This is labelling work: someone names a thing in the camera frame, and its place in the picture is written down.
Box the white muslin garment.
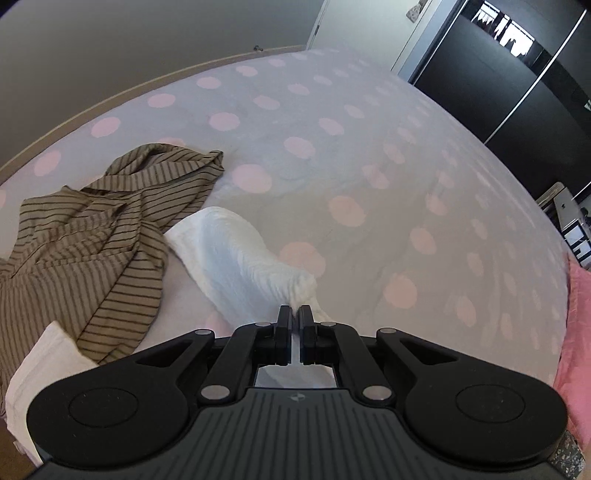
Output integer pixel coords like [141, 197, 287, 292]
[4, 207, 329, 466]

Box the grey pink-dotted bed sheet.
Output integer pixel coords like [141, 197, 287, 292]
[1, 49, 568, 383]

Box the brown striped shirt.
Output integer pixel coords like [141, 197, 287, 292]
[1, 143, 224, 389]

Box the pink pillow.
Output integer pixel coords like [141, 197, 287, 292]
[554, 260, 591, 450]

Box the white shelf unit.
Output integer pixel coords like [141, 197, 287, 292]
[537, 182, 591, 270]

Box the white door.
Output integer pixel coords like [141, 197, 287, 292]
[307, 0, 463, 82]

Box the dark sliding wardrobe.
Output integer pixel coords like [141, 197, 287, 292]
[411, 1, 590, 197]

